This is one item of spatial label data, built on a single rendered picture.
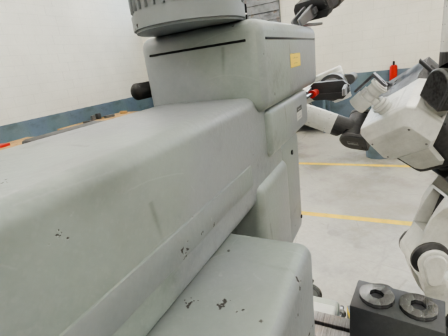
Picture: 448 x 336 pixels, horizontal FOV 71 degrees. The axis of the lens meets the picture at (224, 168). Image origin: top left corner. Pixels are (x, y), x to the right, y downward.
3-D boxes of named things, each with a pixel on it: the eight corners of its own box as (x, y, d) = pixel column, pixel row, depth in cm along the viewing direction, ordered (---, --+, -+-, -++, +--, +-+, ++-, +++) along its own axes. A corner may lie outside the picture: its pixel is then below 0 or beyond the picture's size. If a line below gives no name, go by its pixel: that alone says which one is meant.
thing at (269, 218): (212, 239, 92) (199, 155, 84) (294, 253, 81) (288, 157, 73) (175, 281, 77) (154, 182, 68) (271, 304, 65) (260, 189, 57)
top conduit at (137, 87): (224, 79, 105) (223, 68, 104) (235, 78, 103) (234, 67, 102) (131, 101, 67) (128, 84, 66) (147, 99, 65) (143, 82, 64)
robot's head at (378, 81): (372, 104, 114) (357, 89, 116) (392, 87, 109) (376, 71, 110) (368, 107, 110) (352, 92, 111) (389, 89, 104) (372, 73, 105)
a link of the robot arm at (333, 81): (307, 77, 100) (315, 74, 110) (308, 107, 103) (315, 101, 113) (349, 73, 95) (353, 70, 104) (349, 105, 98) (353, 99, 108)
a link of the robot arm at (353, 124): (342, 105, 134) (374, 116, 130) (337, 117, 143) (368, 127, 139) (332, 127, 131) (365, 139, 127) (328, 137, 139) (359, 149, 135)
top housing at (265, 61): (239, 90, 107) (233, 39, 102) (318, 83, 95) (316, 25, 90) (151, 119, 68) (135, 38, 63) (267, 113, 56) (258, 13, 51)
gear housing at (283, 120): (233, 125, 102) (229, 94, 99) (309, 123, 91) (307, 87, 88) (173, 157, 74) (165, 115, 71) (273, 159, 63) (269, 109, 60)
